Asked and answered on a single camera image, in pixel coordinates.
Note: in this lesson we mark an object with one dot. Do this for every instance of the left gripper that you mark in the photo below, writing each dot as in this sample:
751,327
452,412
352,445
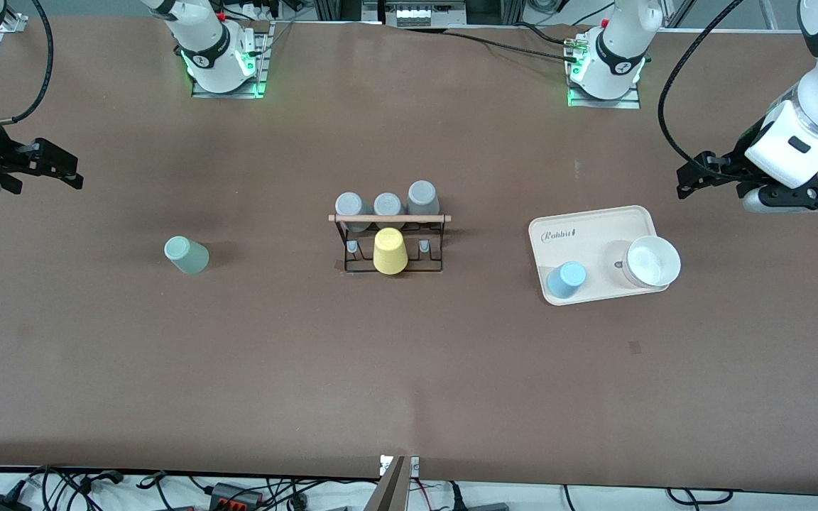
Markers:
738,160

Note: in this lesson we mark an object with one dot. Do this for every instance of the pale green cup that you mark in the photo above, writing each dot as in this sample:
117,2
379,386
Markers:
187,257

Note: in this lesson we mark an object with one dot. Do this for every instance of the light blue cup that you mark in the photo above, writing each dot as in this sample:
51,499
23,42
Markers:
565,280

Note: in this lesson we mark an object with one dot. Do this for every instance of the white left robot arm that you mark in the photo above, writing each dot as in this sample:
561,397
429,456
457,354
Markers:
622,50

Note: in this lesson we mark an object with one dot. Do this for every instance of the white bowl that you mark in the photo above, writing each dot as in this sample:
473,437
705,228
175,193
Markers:
654,261

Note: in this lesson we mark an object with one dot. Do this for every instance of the cream plastic tray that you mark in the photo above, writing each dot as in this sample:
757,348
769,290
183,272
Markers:
579,248

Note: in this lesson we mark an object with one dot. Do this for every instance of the grey cup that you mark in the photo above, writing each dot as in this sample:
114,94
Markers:
422,197
350,204
388,204

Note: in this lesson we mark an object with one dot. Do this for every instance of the grey equipment box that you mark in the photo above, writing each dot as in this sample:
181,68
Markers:
423,14

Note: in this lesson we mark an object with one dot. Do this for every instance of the yellow cup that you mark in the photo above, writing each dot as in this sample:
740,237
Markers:
390,252

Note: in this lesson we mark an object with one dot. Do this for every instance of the black power adapter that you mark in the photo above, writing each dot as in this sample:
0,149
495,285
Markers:
1,504

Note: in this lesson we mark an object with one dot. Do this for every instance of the black orange connector block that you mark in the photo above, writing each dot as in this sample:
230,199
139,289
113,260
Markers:
235,495

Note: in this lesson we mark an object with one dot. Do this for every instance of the black plug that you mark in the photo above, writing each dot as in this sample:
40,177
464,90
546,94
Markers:
457,500

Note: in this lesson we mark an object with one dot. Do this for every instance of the white marker plate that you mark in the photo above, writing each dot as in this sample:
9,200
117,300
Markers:
385,465

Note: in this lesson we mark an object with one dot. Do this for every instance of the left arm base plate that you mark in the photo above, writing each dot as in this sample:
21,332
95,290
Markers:
604,103

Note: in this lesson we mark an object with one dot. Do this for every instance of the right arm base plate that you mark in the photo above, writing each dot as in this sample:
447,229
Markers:
262,71

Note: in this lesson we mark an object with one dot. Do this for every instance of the grey stand post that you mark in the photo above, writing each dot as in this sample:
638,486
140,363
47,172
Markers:
389,493

